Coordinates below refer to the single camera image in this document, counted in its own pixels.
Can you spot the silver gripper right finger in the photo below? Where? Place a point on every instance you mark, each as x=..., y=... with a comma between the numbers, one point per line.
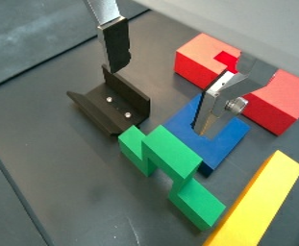
x=224, y=97

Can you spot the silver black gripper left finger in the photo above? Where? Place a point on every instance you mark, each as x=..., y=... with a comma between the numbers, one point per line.
x=112, y=32

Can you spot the blue U-shaped block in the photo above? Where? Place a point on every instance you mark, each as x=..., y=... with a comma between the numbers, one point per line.
x=211, y=149

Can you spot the black angled fixture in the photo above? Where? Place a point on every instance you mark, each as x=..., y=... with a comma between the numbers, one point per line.
x=115, y=105

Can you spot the red puzzle base block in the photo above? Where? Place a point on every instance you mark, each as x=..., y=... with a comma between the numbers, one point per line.
x=204, y=57

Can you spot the green stepped block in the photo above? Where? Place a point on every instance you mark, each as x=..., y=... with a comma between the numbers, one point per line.
x=160, y=151

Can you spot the yellow long block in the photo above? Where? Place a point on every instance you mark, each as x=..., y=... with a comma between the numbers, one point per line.
x=252, y=212

